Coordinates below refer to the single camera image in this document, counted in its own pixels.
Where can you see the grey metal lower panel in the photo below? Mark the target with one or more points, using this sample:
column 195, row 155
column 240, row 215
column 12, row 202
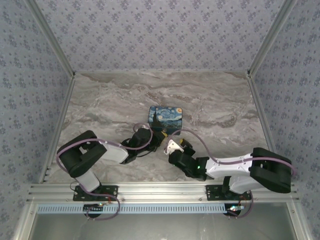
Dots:
column 160, row 227

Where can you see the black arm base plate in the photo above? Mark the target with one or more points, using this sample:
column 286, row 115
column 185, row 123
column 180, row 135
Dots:
column 215, row 193
column 110, row 193

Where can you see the wide aluminium mounting rail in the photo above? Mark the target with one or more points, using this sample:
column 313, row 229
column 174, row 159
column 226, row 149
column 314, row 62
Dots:
column 160, row 192

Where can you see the starry night print tin box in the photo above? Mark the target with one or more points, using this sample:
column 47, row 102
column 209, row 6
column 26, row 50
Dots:
column 166, row 118

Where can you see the aluminium corner post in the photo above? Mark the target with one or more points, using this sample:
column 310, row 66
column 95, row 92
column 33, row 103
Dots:
column 52, row 37
column 272, row 37

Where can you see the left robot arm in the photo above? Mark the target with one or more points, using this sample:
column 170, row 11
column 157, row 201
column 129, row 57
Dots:
column 90, row 155

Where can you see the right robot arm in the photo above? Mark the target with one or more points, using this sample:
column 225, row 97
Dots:
column 247, row 167

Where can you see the aluminium table side rail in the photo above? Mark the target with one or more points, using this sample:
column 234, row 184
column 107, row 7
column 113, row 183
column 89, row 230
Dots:
column 261, row 112
column 58, row 125

